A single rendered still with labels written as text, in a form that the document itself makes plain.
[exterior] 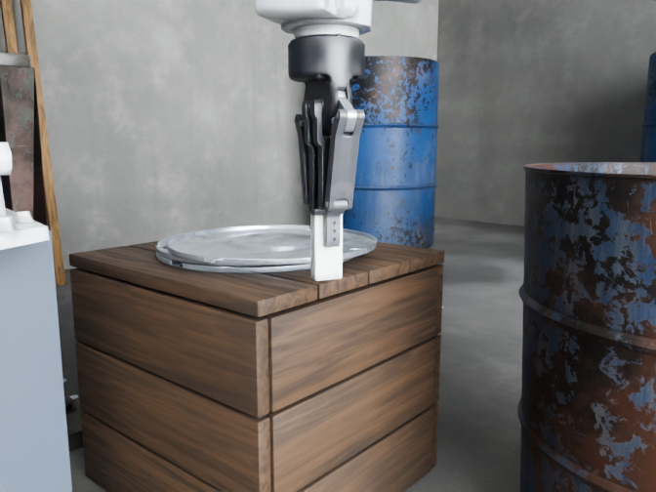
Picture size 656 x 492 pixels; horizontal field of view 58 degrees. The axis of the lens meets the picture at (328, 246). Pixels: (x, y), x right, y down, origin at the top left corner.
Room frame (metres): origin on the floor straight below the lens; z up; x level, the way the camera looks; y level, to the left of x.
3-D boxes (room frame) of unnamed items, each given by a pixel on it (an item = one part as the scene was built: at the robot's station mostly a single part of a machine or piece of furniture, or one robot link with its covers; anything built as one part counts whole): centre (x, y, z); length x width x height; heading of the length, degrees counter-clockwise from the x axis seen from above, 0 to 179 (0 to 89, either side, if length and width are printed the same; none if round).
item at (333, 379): (0.86, 0.10, 0.18); 0.40 x 0.38 x 0.35; 49
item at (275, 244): (0.83, 0.08, 0.37); 0.29 x 0.29 x 0.01
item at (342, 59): (0.61, 0.00, 0.56); 0.08 x 0.07 x 0.09; 22
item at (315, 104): (0.59, 0.00, 0.49); 0.04 x 0.01 x 0.11; 112
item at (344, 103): (0.57, -0.01, 0.54); 0.05 x 0.02 x 0.05; 22
